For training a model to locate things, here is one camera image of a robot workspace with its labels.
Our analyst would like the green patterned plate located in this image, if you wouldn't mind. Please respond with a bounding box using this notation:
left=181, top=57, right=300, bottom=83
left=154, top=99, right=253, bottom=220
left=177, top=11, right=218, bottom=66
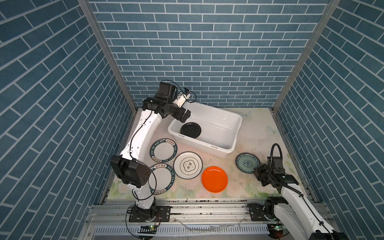
left=235, top=153, right=261, bottom=174

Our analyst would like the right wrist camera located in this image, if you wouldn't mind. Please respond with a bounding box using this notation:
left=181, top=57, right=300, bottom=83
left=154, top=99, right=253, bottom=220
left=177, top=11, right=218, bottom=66
left=269, top=143, right=284, bottom=174

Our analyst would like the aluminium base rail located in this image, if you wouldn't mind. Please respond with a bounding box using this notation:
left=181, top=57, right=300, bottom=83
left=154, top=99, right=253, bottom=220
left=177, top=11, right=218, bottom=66
left=86, top=199, right=270, bottom=226

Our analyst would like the white plate black pattern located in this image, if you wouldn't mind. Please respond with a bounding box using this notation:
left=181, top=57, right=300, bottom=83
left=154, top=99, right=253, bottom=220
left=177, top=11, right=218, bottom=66
left=174, top=152, right=203, bottom=180

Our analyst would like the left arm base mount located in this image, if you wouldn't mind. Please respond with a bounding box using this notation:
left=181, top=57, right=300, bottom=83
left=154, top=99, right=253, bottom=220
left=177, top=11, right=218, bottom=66
left=128, top=206, right=171, bottom=223

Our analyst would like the white plastic bin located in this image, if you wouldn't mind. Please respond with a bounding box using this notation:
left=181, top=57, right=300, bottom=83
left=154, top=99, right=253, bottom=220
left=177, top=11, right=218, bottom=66
left=168, top=103, right=243, bottom=158

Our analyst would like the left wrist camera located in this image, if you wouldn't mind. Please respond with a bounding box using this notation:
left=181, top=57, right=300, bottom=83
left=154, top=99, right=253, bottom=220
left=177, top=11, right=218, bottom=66
left=173, top=88, right=197, bottom=108

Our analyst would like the floral table mat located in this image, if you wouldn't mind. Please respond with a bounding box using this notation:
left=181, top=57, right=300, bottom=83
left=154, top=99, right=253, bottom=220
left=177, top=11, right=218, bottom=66
left=149, top=108, right=300, bottom=200

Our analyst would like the green rimmed white plate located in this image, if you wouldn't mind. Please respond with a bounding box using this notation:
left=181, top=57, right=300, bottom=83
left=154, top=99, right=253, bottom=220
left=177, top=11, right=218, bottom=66
left=149, top=163, right=176, bottom=195
left=150, top=138, right=178, bottom=163

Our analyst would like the orange plate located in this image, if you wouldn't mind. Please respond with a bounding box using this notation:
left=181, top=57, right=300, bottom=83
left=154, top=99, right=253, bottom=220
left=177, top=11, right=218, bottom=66
left=202, top=166, right=228, bottom=193

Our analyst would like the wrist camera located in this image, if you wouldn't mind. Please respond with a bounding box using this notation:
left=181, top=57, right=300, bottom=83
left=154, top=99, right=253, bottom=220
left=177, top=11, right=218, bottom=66
left=173, top=88, right=197, bottom=108
left=269, top=143, right=284, bottom=174

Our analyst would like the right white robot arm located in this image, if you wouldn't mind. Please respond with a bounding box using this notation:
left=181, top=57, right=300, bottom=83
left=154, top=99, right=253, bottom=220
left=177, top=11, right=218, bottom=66
left=254, top=164, right=348, bottom=240

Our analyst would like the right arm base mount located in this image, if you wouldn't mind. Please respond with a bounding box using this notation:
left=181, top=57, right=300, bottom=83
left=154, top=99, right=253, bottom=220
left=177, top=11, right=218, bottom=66
left=246, top=202, right=286, bottom=222

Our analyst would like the upper green rimmed white plate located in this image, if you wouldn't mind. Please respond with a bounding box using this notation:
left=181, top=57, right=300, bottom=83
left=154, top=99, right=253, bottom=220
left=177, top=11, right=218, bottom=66
left=150, top=138, right=178, bottom=163

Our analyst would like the lower green rimmed white plate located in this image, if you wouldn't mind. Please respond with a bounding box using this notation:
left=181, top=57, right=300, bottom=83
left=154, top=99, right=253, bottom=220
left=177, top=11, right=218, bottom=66
left=149, top=163, right=176, bottom=195

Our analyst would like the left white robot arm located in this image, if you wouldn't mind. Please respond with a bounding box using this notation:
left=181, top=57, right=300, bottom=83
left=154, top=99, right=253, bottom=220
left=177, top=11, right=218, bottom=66
left=110, top=80, right=191, bottom=212

